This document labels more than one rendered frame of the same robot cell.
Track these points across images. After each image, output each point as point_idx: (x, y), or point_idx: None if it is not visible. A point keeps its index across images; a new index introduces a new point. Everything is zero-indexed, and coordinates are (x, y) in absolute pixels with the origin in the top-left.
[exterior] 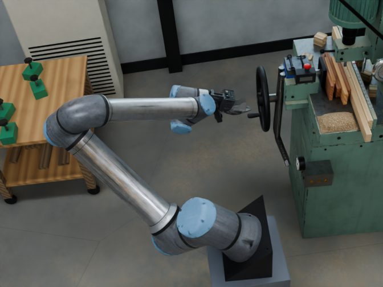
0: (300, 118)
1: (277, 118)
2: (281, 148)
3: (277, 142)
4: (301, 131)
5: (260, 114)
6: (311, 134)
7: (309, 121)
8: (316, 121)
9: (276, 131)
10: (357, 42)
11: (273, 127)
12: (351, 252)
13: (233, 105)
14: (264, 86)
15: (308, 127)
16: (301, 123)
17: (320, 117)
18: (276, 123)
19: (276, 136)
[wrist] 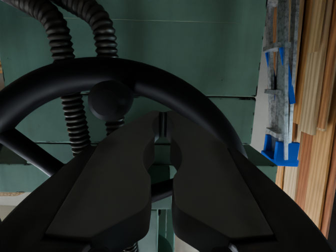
0: (141, 58)
1: (67, 131)
2: (11, 5)
3: (29, 12)
4: (122, 21)
5: (132, 90)
6: (21, 126)
7: (52, 142)
8: (5, 191)
9: (54, 59)
10: None
11: (98, 39)
12: None
13: (181, 238)
14: None
15: (57, 111)
16: (130, 48)
17: (13, 193)
18: (63, 105)
19: (46, 33)
